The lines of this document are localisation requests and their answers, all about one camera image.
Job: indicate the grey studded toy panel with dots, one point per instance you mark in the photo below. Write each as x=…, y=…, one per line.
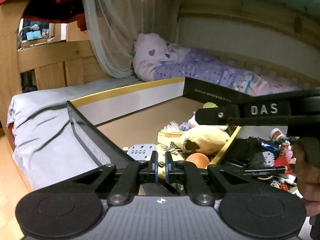
x=268, y=159

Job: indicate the yellow cardboard box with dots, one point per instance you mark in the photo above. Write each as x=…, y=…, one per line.
x=105, y=122

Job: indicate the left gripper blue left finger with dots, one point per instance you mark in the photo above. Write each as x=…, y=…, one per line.
x=135, y=174

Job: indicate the grey studded plate in box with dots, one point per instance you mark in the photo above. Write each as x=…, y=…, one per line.
x=141, y=151

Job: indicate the grey mosquito net curtain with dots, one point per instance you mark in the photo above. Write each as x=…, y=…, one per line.
x=113, y=27

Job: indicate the person's right hand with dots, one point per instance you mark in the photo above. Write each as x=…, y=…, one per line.
x=307, y=180

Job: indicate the orange ball in box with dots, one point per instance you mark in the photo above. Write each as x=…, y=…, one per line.
x=199, y=159

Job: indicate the wooden bed frame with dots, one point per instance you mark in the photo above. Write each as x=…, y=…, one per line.
x=275, y=38

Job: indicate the yellow plush toy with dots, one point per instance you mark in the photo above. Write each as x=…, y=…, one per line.
x=204, y=139

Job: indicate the green knitted ball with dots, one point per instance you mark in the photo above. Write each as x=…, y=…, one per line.
x=209, y=105

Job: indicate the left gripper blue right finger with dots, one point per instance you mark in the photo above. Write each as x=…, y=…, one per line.
x=187, y=174

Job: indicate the grey bed sheet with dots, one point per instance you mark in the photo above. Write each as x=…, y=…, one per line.
x=46, y=149

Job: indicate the purple heart-pattern rolled quilt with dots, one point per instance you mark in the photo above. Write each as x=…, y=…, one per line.
x=156, y=59

